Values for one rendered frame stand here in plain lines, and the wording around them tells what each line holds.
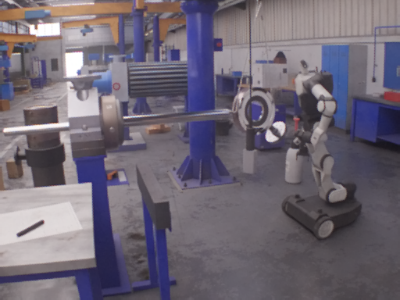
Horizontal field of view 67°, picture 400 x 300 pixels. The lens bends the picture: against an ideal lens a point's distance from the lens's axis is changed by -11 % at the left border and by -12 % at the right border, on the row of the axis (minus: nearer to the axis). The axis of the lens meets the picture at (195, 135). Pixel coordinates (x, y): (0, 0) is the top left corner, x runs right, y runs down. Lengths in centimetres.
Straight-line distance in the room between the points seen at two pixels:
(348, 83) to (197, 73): 377
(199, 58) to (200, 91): 38
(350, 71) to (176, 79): 337
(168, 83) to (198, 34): 210
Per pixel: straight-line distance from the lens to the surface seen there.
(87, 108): 212
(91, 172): 205
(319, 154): 298
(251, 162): 176
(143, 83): 576
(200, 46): 394
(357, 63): 706
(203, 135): 404
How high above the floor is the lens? 150
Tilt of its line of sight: 13 degrees down
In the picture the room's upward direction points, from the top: 1 degrees counter-clockwise
